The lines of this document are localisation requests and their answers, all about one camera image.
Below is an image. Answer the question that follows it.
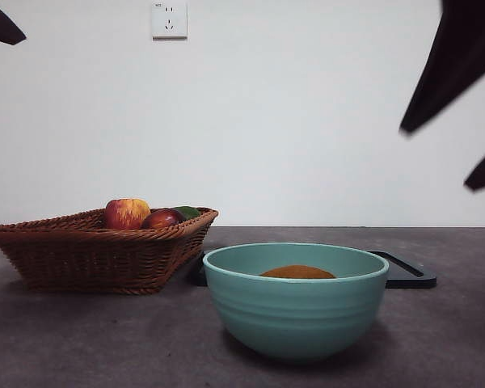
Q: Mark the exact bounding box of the dark red plum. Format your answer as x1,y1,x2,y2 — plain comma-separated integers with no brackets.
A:
141,208,186,230

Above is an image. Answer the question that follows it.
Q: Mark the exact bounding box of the green avocado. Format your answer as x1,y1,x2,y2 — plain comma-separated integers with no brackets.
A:
173,205,202,221

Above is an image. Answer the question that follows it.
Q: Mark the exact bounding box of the red yellow apple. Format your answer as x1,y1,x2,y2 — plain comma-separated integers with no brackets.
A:
103,197,151,230

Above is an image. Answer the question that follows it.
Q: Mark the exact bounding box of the teal bowl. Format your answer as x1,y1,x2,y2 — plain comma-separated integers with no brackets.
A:
201,241,390,362

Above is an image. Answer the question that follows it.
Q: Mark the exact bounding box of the white wall socket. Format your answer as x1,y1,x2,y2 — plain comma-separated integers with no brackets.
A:
151,0,188,40

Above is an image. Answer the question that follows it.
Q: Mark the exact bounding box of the brown kiwi fruit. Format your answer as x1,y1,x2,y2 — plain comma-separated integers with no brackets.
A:
259,264,337,280

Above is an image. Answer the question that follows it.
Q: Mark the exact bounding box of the brown wicker basket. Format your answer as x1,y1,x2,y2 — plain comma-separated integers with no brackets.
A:
0,206,219,295

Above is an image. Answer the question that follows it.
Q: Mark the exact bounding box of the black rectangular tray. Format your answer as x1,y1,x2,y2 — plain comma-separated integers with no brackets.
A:
192,249,437,289

